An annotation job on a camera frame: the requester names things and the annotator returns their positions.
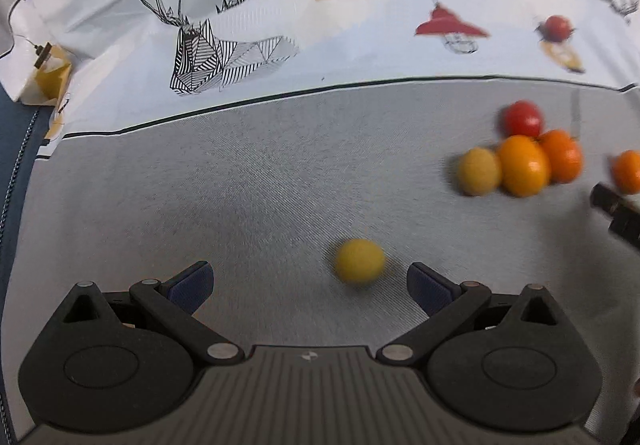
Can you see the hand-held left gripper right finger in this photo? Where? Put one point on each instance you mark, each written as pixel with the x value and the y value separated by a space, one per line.
pixel 425 290

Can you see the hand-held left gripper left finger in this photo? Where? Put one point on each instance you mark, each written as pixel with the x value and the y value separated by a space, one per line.
pixel 192 287

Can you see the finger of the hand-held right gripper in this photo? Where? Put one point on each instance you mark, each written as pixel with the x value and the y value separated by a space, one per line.
pixel 627 227
pixel 607 197

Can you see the small yellow round fruit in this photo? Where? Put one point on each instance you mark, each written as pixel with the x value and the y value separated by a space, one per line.
pixel 360 260

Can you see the dull orange-yellow round fruit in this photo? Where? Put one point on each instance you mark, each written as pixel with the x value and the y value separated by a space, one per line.
pixel 479 171

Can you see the small orange fruit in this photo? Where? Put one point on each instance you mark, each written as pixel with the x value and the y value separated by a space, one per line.
pixel 562 156
pixel 627 171
pixel 522 165

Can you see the red cherry tomato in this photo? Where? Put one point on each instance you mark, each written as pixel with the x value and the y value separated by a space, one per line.
pixel 556 26
pixel 522 119

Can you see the dark blue cloth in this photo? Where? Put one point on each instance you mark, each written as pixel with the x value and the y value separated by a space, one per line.
pixel 12 165

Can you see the white printed bedsheet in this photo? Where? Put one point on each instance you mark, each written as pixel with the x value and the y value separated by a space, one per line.
pixel 350 35

